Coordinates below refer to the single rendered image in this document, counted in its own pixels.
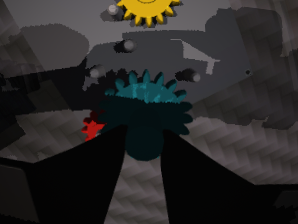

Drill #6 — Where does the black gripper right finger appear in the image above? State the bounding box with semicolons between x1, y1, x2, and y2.
161;129;298;224

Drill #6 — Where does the grey flat board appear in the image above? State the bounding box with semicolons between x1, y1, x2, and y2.
4;0;253;127

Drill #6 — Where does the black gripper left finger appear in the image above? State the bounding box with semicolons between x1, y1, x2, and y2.
0;124;128;224

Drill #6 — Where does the red gear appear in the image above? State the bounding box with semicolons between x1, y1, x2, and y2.
81;109;106;141

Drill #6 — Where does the yellow gear with black stripe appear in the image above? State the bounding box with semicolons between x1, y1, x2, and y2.
117;0;180;28

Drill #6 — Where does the teal gear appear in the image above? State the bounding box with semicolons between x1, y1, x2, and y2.
97;69;194;161

